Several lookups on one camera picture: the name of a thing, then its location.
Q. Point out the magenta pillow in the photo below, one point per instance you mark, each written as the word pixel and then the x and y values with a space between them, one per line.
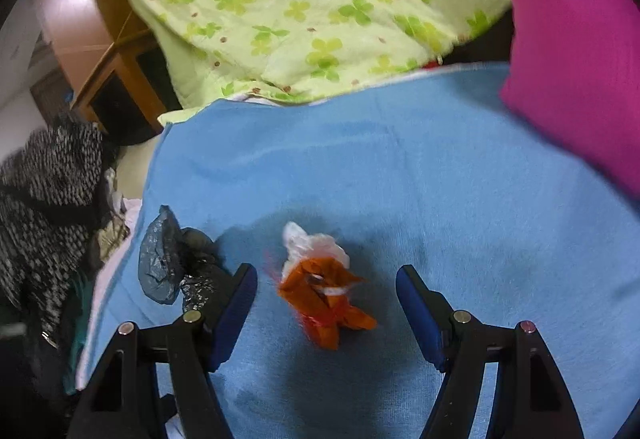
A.
pixel 575 44

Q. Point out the black plastic bag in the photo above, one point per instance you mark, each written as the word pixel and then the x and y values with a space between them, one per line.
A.
pixel 160 264

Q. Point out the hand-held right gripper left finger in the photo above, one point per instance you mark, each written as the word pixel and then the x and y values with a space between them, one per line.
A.
pixel 235 311

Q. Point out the black puffer jacket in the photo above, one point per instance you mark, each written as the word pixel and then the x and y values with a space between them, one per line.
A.
pixel 30 394

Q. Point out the blue blanket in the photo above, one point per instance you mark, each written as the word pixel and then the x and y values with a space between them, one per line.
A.
pixel 425 179

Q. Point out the small patterned cloth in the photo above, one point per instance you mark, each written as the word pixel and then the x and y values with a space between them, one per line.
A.
pixel 112 239

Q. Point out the black white floral garment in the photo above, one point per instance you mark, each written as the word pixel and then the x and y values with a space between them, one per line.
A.
pixel 45 199

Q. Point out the green floral quilt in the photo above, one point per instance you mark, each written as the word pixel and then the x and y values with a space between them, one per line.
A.
pixel 300 9

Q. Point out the teal cloth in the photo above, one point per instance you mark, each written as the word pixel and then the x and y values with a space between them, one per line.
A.
pixel 80 319

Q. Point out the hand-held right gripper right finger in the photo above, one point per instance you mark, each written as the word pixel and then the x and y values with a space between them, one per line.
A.
pixel 420 314

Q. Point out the wooden cabinet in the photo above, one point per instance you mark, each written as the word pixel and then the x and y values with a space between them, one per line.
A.
pixel 85 19

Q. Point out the orange white plastic bag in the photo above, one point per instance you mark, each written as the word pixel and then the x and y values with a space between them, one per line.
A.
pixel 320 294

